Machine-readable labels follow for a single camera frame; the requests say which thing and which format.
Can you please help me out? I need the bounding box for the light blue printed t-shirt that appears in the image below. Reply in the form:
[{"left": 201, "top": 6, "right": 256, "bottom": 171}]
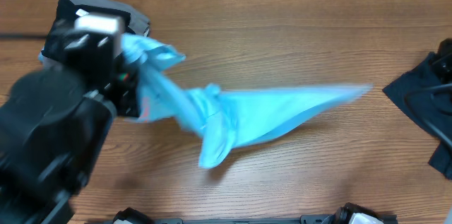
[{"left": 121, "top": 33, "right": 372, "bottom": 169}]

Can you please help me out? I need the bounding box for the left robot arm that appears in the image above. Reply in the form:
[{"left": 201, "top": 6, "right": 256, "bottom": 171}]
[{"left": 1, "top": 28, "right": 139, "bottom": 223}]

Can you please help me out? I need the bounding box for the folded black garment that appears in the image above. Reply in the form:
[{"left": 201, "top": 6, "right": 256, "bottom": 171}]
[{"left": 41, "top": 0, "right": 137, "bottom": 62}]

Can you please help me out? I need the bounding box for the folded grey garment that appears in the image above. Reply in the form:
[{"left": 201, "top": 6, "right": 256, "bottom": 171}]
[{"left": 54, "top": 0, "right": 150, "bottom": 37}]

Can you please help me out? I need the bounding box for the dark navy garment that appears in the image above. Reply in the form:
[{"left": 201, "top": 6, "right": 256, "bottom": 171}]
[{"left": 382, "top": 51, "right": 452, "bottom": 180}]

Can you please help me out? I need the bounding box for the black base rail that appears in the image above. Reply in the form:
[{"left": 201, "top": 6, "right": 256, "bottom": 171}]
[{"left": 112, "top": 201, "right": 399, "bottom": 224}]

